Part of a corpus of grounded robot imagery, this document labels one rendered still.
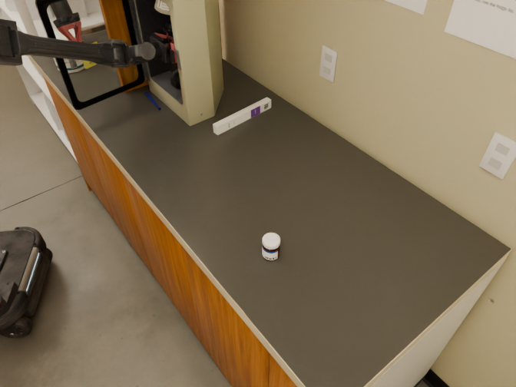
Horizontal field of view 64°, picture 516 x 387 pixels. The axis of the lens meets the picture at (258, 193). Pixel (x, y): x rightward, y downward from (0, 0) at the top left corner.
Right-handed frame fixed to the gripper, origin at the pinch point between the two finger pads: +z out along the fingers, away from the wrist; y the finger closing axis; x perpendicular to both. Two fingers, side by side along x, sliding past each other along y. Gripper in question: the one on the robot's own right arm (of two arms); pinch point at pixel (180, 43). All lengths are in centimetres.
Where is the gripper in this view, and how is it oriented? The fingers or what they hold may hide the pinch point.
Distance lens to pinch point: 163.9
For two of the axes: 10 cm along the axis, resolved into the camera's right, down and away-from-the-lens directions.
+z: 7.7, -4.1, 4.9
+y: -6.4, -5.2, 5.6
